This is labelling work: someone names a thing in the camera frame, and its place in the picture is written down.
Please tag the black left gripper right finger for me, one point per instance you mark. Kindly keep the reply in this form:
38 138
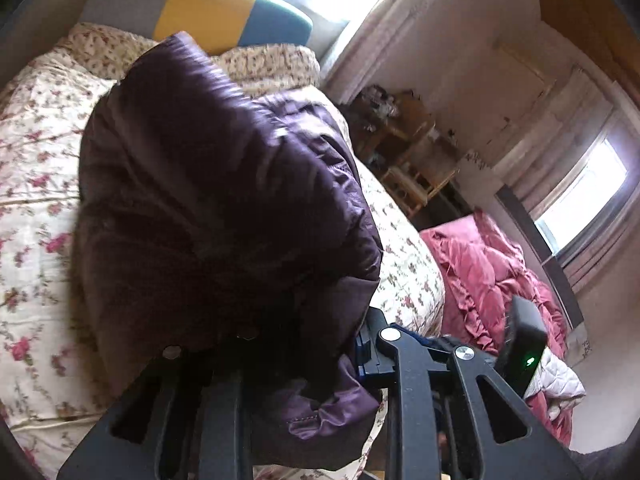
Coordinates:
449 413

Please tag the grey yellow blue headboard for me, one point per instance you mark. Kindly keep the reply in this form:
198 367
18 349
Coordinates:
216 25

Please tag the small floral beige blanket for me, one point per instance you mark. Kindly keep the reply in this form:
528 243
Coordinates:
108 52

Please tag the purple down jacket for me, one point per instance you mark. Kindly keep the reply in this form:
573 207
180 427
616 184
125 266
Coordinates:
235 228

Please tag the wooden chair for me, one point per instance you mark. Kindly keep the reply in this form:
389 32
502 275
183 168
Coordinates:
421 172

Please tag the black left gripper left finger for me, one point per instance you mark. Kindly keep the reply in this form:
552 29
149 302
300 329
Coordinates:
175 421

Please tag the floral rose quilt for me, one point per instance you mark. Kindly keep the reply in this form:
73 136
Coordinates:
52 385

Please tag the pink ruffled bedding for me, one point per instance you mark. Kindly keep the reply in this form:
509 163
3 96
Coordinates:
482 270

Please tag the pink sheer curtain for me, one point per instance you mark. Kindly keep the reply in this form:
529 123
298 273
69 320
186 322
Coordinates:
364 44

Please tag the white quilted cloth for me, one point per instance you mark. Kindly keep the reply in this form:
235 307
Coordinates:
556 383

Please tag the dark cluttered side table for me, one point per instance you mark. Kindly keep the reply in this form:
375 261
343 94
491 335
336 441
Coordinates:
389 124

